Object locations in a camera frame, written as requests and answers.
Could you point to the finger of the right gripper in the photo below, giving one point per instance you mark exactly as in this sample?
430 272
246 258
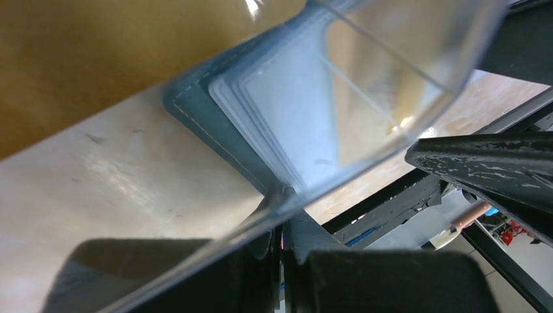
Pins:
511 171

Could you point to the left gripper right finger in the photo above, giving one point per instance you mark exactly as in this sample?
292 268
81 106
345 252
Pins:
323 275

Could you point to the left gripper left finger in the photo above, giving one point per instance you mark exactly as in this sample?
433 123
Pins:
149 275

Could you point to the clear plastic card box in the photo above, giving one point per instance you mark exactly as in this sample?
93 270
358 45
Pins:
464 30

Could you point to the blue leather card holder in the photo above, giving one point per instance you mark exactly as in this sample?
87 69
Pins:
318 99

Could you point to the yellow card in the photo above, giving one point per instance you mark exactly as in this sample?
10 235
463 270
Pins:
63 61

